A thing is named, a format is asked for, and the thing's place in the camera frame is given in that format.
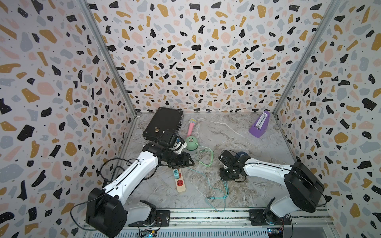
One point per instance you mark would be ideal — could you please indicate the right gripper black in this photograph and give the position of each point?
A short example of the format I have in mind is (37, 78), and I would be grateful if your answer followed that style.
(222, 178)

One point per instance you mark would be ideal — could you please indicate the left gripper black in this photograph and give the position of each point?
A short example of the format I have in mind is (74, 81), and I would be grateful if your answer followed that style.
(184, 160)

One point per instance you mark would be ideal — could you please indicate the beige red power strip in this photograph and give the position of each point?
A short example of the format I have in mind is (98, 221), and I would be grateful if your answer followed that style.
(180, 184)

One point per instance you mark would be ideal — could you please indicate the teal USB charger plug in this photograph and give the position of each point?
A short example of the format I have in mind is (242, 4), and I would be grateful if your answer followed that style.
(177, 174)

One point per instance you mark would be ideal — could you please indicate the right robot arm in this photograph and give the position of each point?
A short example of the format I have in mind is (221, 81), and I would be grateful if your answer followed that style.
(304, 189)

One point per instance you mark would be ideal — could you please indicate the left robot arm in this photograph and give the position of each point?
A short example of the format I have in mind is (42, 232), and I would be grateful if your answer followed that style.
(107, 211)

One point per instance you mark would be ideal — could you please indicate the pink toy microphone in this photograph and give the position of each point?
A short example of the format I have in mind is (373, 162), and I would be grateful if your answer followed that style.
(191, 126)

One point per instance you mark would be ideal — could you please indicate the black hard case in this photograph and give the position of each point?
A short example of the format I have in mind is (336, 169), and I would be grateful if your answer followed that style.
(165, 120)

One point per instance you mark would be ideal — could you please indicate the purple metronome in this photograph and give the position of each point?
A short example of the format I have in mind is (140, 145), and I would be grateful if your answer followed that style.
(260, 126)

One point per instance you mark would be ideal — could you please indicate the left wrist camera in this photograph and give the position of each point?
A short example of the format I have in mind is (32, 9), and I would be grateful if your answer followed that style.
(179, 147)

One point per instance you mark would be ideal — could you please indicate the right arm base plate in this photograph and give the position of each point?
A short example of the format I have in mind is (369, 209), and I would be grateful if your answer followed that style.
(262, 217)

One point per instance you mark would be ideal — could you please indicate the aluminium front rail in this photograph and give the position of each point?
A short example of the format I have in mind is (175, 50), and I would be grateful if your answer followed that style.
(232, 223)

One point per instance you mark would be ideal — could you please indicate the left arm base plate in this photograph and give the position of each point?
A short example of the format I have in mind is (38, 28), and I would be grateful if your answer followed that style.
(158, 218)

